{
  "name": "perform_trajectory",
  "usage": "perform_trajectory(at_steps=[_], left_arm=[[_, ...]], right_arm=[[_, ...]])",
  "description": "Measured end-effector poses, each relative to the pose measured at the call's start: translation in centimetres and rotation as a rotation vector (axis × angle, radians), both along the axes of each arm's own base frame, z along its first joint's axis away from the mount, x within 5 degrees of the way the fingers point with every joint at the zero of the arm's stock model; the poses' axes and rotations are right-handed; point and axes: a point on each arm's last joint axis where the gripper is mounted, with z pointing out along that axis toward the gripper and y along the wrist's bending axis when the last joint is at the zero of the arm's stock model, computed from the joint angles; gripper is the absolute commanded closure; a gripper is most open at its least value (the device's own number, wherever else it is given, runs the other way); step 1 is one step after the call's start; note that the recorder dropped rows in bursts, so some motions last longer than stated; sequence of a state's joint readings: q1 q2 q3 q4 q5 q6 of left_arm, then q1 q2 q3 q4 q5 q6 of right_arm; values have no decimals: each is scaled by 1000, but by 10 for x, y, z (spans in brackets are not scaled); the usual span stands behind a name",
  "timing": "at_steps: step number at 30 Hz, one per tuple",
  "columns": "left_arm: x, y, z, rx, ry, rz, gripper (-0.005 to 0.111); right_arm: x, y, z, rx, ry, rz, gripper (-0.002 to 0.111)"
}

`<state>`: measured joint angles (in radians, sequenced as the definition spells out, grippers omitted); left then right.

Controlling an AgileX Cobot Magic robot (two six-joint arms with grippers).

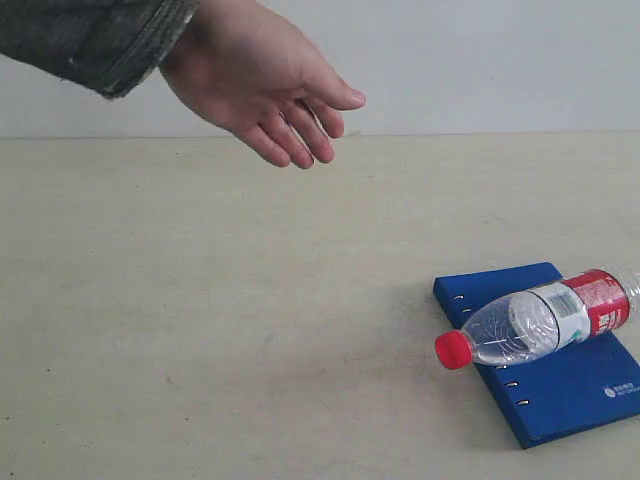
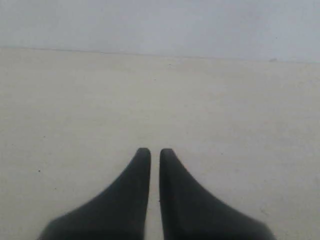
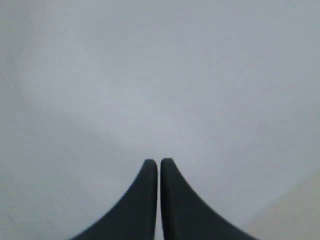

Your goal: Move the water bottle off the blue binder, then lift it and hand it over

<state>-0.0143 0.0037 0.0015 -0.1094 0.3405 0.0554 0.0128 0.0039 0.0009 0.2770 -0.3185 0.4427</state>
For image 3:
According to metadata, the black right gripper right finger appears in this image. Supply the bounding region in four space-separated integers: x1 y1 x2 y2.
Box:
160 157 256 240

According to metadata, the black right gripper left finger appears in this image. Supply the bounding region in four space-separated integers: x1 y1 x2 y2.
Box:
73 159 158 240

